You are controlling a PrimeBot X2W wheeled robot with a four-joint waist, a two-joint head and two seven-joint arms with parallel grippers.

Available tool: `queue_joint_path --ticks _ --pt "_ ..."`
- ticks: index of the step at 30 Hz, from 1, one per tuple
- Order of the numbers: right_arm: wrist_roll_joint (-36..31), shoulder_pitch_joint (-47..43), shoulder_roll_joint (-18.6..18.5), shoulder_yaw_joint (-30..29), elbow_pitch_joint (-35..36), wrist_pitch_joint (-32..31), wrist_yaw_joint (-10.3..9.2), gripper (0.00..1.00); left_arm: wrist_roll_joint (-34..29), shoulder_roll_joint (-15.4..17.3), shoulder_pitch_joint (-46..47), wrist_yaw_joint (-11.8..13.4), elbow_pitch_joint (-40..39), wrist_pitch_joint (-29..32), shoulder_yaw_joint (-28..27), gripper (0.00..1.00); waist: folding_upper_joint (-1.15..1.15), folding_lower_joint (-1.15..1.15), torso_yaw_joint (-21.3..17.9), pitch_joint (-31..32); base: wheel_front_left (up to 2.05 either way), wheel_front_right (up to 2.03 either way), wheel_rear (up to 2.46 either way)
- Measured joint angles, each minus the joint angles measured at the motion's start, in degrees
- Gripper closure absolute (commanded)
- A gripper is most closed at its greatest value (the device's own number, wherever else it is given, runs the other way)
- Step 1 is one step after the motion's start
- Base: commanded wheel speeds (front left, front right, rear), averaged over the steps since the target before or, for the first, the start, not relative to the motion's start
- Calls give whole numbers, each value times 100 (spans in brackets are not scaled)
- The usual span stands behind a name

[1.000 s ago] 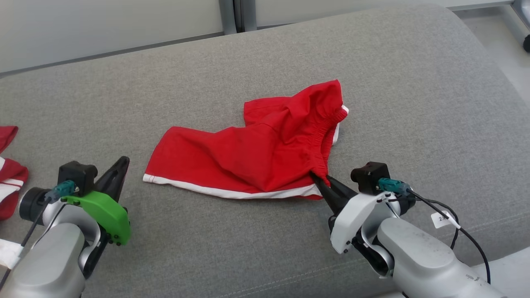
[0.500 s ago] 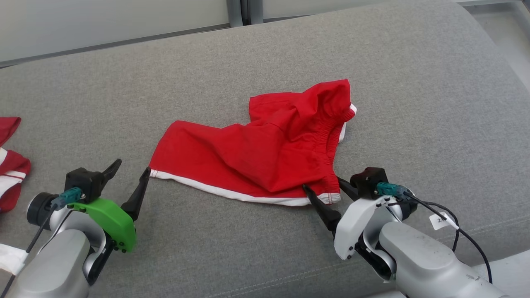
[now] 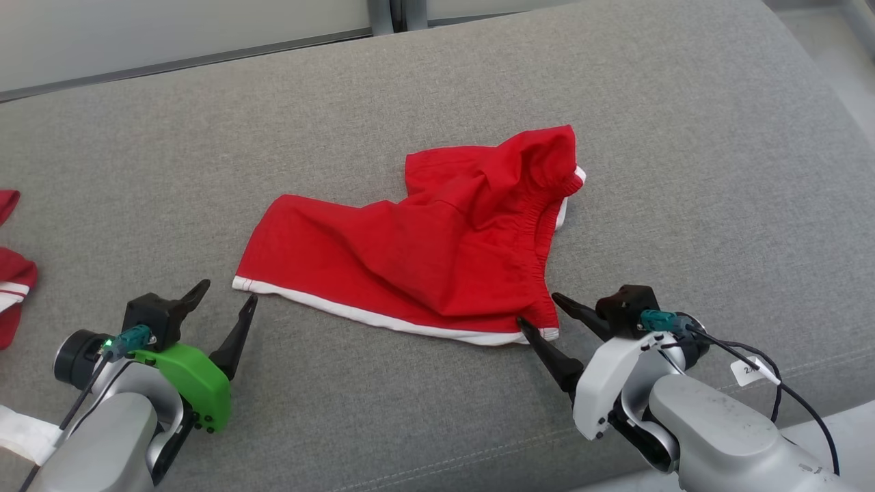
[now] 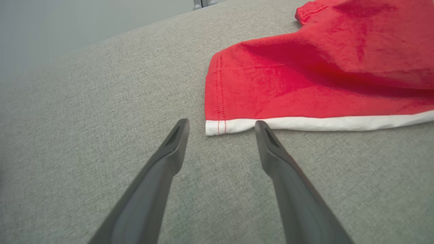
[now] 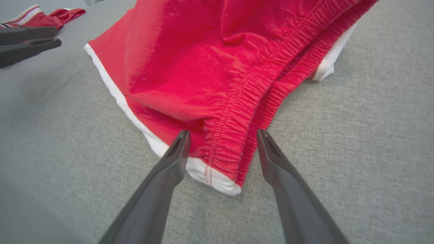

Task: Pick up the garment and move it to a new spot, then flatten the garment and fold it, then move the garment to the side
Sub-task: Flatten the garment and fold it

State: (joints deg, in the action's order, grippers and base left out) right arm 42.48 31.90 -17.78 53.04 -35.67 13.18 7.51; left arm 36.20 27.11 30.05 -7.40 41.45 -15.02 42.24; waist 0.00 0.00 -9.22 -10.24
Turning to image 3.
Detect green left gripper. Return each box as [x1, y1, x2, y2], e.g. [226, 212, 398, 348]
[130, 279, 259, 435]

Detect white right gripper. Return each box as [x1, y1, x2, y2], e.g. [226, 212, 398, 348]
[516, 292, 686, 441]

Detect red shorts white trim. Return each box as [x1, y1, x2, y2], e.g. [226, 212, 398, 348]
[232, 125, 587, 346]

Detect red jersey white sleeves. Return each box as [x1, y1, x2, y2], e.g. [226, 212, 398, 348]
[0, 190, 62, 465]

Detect grey fabric cushion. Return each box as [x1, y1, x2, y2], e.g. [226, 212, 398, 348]
[0, 0, 875, 492]

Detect left arm cable teal connector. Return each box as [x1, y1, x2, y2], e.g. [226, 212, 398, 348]
[17, 325, 152, 492]

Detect arm cable teal connector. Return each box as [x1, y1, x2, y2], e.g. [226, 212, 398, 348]
[17, 325, 152, 492]
[641, 309, 840, 476]

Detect right arm cable teal connector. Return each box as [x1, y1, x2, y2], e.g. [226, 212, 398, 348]
[641, 309, 840, 476]

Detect white cable label tag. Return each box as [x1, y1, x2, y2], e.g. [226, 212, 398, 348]
[730, 355, 781, 387]

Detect grey partition post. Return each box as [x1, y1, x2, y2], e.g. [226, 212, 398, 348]
[368, 0, 429, 36]

